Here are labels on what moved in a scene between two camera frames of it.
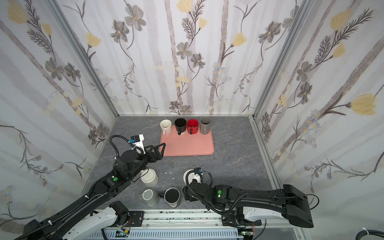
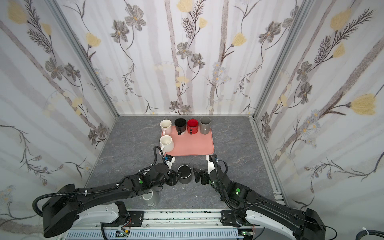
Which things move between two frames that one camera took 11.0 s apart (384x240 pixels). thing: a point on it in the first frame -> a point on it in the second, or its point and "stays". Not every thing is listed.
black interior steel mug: [171, 196] -> [186, 176]
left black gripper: [158, 156] -> [173, 178]
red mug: [192, 126] stays
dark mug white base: [180, 126] stays
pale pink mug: [166, 125] stays
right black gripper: [187, 193] -> [205, 177]
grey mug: [205, 125] stays
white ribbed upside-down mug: [189, 175] -> [167, 144]
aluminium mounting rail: [180, 219] stays
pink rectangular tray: [196, 144] stays
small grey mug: [150, 197] stays
